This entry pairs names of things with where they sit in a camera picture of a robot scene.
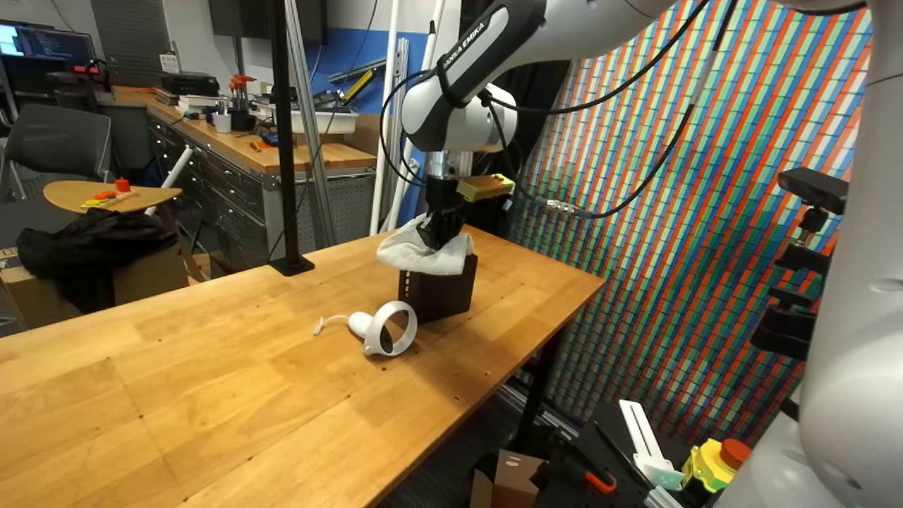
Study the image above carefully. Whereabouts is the small black basket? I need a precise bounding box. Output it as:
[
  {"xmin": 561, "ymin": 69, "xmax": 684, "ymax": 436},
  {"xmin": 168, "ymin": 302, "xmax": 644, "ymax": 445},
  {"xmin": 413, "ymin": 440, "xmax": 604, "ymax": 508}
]
[{"xmin": 399, "ymin": 254, "xmax": 478, "ymax": 323}]

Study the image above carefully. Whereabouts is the round wooden stool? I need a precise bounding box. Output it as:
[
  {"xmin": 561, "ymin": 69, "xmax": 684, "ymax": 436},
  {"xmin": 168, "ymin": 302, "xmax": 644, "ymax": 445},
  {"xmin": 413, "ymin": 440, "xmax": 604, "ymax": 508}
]
[{"xmin": 42, "ymin": 181, "xmax": 179, "ymax": 213}]

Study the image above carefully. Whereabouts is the wrist camera with tape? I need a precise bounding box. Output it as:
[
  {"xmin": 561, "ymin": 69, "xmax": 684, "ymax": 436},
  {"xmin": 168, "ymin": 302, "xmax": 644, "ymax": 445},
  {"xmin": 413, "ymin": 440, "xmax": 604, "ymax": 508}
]
[{"xmin": 458, "ymin": 172, "xmax": 516, "ymax": 202}]

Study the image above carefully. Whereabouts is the wooden workbench with drawers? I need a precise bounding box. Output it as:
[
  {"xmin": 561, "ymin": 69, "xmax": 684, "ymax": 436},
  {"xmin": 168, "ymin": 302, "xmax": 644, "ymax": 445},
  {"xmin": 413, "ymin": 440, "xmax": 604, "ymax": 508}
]
[{"xmin": 148, "ymin": 99, "xmax": 376, "ymax": 271}]

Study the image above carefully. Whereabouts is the black vertical pole stand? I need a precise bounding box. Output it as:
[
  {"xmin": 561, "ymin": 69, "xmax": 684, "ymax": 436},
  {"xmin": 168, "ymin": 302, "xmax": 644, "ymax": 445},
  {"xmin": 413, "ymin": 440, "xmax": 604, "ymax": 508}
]
[{"xmin": 272, "ymin": 0, "xmax": 314, "ymax": 277}]

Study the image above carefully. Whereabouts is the white towel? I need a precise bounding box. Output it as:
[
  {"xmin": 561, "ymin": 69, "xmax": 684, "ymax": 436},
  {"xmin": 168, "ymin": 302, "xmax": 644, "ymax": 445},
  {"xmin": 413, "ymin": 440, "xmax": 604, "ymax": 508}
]
[{"xmin": 376, "ymin": 213, "xmax": 471, "ymax": 277}]

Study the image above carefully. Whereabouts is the black camera on stand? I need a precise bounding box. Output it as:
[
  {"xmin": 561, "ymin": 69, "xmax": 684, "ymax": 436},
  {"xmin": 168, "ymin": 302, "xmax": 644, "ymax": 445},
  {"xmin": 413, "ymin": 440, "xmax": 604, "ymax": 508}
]
[{"xmin": 752, "ymin": 165, "xmax": 849, "ymax": 361}]

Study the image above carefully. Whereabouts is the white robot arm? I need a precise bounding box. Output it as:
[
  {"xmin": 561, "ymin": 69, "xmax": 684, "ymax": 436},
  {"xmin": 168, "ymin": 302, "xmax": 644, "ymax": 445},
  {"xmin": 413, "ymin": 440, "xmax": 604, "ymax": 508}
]
[{"xmin": 402, "ymin": 0, "xmax": 903, "ymax": 508}]

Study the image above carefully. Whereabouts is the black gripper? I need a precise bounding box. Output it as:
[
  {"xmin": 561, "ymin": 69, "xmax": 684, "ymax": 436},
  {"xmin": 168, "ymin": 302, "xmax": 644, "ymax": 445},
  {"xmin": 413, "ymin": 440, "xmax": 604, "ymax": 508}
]
[{"xmin": 417, "ymin": 178, "xmax": 467, "ymax": 250}]

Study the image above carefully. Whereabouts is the left orange black clamp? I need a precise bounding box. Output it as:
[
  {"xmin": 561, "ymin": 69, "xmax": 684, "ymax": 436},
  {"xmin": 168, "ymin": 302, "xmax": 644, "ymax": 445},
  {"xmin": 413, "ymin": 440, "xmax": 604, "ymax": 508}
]
[{"xmin": 570, "ymin": 425, "xmax": 622, "ymax": 497}]

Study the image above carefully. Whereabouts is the brown cardboard box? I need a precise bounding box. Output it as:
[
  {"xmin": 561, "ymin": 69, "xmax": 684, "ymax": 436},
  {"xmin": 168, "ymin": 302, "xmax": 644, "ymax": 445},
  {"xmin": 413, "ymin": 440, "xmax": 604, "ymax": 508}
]
[{"xmin": 470, "ymin": 447, "xmax": 546, "ymax": 508}]

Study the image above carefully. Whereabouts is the white slotted bracket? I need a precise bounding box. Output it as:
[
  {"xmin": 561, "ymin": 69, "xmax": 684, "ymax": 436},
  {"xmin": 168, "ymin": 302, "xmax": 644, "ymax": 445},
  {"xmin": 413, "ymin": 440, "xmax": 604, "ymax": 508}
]
[{"xmin": 618, "ymin": 397, "xmax": 684, "ymax": 491}]

